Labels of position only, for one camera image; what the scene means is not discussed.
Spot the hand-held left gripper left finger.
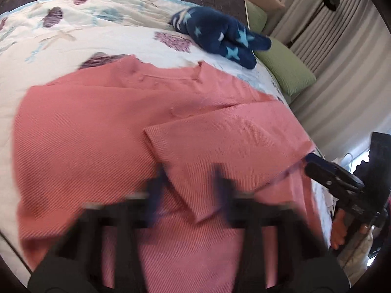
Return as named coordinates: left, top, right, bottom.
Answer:
left=53, top=162, right=172, bottom=261

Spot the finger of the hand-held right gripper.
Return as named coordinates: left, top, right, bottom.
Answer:
left=304, top=162, right=355, bottom=193
left=306, top=153, right=365, bottom=190

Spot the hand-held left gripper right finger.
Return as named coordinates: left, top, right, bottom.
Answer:
left=211, top=162, right=332, bottom=261

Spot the pink knit shirt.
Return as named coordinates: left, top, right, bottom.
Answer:
left=11, top=54, right=323, bottom=293

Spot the person's right hand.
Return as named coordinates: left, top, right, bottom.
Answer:
left=331, top=209, right=371, bottom=250

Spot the beige curtain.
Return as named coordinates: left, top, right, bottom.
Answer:
left=263, top=0, right=391, bottom=171

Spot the large green pillow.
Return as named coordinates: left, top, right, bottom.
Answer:
left=254, top=37, right=317, bottom=97

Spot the navy star print garment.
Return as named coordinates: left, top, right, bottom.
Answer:
left=169, top=6, right=272, bottom=70

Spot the white shell print quilt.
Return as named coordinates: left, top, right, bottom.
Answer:
left=0, top=0, right=332, bottom=281

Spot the small green pillow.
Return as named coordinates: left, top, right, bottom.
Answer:
left=245, top=0, right=268, bottom=33

